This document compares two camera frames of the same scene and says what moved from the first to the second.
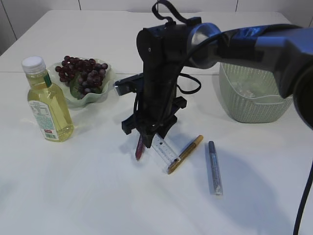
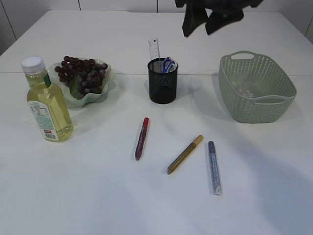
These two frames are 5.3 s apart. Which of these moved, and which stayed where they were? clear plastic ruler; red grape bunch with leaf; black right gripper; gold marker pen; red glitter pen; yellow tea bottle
Moved: clear plastic ruler; black right gripper
Stayed: gold marker pen; yellow tea bottle; red glitter pen; red grape bunch with leaf
